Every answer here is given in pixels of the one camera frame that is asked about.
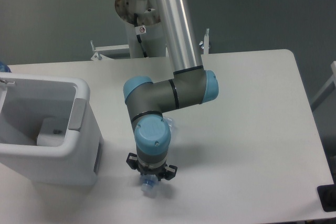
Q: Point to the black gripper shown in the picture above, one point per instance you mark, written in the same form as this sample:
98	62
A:
166	172

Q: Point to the crushed clear plastic bottle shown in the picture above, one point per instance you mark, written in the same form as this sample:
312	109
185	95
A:
150	183

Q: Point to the clear plastic wrapper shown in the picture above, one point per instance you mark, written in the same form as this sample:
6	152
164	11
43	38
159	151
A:
52	132

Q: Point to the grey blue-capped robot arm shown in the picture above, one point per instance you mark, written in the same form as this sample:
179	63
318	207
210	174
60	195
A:
147	101

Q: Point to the white trash can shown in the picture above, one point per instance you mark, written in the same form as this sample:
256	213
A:
28	99

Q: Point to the blue object at left edge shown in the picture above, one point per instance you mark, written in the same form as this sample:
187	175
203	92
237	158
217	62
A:
4	68

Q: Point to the black clamp at table corner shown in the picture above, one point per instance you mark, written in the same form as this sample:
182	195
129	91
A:
327	197

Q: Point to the white left base bracket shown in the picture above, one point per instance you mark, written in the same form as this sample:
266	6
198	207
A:
109	52

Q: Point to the white base bracket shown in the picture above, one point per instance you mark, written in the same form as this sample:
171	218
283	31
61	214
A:
205	44
109	52

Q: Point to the white far base bracket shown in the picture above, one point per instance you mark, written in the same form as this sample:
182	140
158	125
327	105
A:
205	44

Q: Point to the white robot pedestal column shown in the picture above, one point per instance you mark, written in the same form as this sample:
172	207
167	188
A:
143	27

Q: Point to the white frame at right edge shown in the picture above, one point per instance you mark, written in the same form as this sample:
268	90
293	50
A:
327	88

